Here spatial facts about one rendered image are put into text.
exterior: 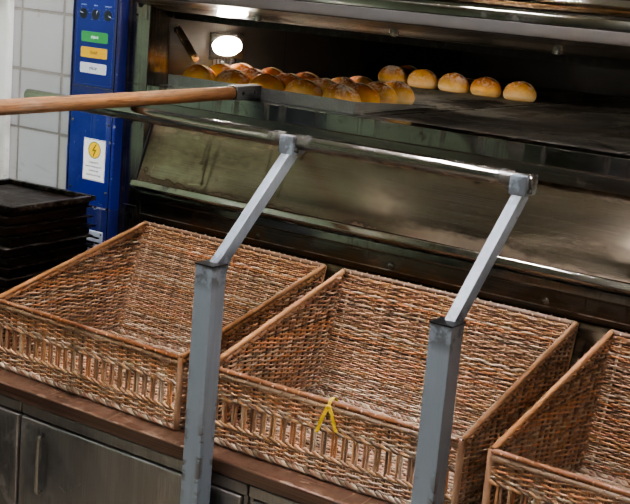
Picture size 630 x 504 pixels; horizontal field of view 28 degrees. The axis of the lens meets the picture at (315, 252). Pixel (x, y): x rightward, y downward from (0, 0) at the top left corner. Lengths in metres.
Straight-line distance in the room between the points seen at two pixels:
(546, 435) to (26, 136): 1.70
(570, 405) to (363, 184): 0.70
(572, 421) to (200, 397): 0.69
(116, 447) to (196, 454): 0.27
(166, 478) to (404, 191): 0.78
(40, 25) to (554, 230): 1.49
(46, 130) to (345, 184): 0.93
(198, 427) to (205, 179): 0.84
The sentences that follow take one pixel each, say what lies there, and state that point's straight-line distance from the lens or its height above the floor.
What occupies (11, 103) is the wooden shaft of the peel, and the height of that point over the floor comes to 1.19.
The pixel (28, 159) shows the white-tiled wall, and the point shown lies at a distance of 3.40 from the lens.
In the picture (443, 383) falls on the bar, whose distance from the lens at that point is 1.99.
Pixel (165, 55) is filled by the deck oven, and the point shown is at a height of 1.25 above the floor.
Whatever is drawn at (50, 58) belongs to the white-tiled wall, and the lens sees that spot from 3.32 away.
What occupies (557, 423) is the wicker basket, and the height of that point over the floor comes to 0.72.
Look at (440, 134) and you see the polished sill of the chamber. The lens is 2.62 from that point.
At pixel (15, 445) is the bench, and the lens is 2.76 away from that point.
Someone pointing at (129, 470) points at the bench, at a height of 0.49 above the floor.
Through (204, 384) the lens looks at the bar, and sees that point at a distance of 2.27.
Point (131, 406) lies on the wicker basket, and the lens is 2.55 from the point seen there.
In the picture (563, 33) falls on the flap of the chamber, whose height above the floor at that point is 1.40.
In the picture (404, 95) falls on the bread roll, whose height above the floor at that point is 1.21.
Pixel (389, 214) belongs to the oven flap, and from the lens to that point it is 2.69.
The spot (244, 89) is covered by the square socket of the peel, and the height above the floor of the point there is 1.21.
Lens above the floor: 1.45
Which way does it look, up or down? 12 degrees down
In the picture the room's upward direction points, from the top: 5 degrees clockwise
